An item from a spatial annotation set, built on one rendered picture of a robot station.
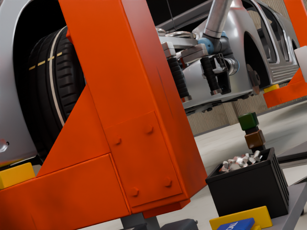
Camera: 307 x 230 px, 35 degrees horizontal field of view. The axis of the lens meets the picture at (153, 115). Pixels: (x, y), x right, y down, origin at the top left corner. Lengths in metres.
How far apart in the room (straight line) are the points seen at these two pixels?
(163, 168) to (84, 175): 0.22
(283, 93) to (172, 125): 4.18
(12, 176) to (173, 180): 0.52
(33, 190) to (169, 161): 0.41
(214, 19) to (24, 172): 0.99
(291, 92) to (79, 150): 4.19
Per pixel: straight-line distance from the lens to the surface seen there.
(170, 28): 5.44
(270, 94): 5.34
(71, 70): 1.62
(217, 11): 2.03
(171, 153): 1.14
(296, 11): 5.30
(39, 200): 1.35
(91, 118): 1.24
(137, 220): 1.88
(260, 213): 0.98
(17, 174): 1.48
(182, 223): 1.51
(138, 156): 1.17
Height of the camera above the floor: 0.70
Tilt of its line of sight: 2 degrees up
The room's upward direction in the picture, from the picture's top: 19 degrees counter-clockwise
